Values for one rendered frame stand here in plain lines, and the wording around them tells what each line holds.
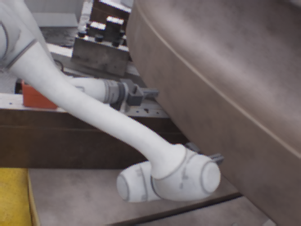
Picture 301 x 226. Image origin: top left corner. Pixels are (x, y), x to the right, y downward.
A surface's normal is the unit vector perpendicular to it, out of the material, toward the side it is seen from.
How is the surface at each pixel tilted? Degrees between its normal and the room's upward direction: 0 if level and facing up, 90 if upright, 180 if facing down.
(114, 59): 90
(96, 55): 90
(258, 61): 87
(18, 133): 90
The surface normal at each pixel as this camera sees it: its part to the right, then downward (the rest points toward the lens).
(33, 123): 0.31, 0.55
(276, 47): -0.82, 0.07
